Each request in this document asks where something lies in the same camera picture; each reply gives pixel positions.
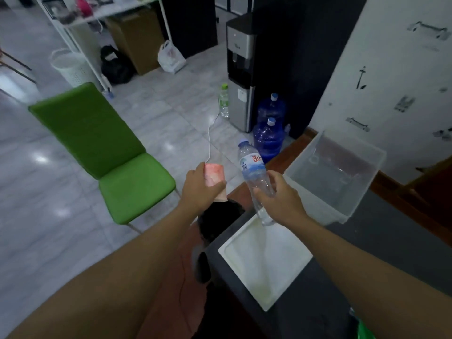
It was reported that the person's left hand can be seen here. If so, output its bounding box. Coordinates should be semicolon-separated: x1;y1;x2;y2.
178;162;227;217

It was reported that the person's right hand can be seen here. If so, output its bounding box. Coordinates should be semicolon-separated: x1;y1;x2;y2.
252;169;311;230

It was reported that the pink paper cup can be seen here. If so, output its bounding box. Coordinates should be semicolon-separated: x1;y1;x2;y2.
204;163;227;202

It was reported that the clear plastic water bottle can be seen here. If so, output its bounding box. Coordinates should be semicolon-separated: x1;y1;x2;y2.
237;138;278;227

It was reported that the clear plastic storage bin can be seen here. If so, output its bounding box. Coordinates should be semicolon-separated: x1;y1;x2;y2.
282;129;387;226

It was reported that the person's left forearm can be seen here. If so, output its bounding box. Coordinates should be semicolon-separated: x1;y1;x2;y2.
7;204;205;339

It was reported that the white bin lid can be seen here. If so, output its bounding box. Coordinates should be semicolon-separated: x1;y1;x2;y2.
218;214;314;312

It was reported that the black bin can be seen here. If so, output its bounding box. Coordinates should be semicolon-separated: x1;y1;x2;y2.
196;199;248;244

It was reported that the blue water jug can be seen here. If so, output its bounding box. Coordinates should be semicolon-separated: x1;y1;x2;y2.
252;117;285;165
257;92;287;126

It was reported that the green capped clear bottle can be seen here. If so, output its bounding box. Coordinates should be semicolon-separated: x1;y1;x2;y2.
218;83;230;120

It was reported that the silver black water dispenser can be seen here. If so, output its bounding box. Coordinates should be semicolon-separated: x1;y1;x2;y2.
226;12;257;134

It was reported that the green chair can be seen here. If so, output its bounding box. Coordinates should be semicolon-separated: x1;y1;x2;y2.
28;82;177;234

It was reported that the white plastic bag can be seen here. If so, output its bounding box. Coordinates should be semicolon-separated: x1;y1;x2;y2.
157;40;187;74

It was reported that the black bag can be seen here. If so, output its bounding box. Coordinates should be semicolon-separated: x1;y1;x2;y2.
100;45;137;85

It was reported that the brown cardboard carton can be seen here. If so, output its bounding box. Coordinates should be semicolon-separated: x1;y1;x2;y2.
105;8;166;76

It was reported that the white laundry basket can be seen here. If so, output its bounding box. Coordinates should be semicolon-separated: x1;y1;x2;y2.
50;48;94;89

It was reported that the white shelf stand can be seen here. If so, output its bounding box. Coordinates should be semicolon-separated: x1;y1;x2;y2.
33;0;174;94

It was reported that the white cable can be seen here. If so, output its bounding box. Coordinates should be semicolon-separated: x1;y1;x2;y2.
204;111;221;165

